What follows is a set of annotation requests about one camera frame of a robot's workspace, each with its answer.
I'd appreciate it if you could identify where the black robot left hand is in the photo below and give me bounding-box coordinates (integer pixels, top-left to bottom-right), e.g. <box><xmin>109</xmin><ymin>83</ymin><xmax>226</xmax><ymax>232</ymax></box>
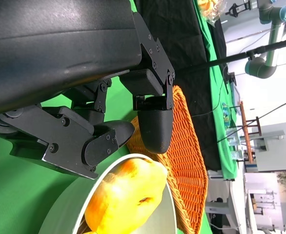
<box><xmin>0</xmin><ymin>0</ymin><xmax>176</xmax><ymax>180</ymax></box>

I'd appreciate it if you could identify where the orange striped ring bread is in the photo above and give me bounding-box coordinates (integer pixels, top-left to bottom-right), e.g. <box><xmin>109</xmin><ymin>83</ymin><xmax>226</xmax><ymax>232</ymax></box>
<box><xmin>84</xmin><ymin>157</ymin><xmax>169</xmax><ymax>232</ymax></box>

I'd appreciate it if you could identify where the grey round bowl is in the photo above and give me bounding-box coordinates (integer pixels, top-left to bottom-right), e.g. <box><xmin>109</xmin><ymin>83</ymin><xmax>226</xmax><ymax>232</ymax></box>
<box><xmin>38</xmin><ymin>153</ymin><xmax>177</xmax><ymax>234</ymax></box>

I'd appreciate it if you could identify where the clear bag of bread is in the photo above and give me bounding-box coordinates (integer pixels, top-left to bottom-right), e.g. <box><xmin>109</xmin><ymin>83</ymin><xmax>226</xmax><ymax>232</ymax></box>
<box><xmin>197</xmin><ymin>0</ymin><xmax>228</xmax><ymax>25</ymax></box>

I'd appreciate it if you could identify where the orange wicker basket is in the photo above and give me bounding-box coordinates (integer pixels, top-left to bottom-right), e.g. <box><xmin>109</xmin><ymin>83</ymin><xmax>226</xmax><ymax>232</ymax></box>
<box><xmin>125</xmin><ymin>85</ymin><xmax>209</xmax><ymax>234</ymax></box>

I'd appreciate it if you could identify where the black backdrop cloth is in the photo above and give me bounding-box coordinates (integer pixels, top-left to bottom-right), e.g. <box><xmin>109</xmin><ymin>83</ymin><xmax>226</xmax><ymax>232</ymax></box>
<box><xmin>134</xmin><ymin>0</ymin><xmax>223</xmax><ymax>171</ymax></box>

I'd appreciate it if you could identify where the green tablecloth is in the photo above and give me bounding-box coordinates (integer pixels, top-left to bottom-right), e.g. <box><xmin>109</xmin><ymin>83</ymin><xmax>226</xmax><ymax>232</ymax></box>
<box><xmin>0</xmin><ymin>79</ymin><xmax>214</xmax><ymax>234</ymax></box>
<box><xmin>193</xmin><ymin>0</ymin><xmax>240</xmax><ymax>181</ymax></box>

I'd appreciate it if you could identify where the brown wooden stand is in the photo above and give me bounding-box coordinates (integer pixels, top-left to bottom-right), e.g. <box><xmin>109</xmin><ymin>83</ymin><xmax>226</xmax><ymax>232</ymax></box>
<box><xmin>239</xmin><ymin>101</ymin><xmax>262</xmax><ymax>164</ymax></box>

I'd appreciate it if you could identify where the long black pole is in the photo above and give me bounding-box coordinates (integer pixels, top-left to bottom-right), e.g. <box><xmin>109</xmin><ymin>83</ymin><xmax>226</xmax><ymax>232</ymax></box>
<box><xmin>175</xmin><ymin>36</ymin><xmax>286</xmax><ymax>74</ymax></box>

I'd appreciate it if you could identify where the white table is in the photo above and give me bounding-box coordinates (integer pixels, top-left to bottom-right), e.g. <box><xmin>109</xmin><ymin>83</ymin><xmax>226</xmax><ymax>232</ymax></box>
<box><xmin>205</xmin><ymin>170</ymin><xmax>246</xmax><ymax>234</ymax></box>

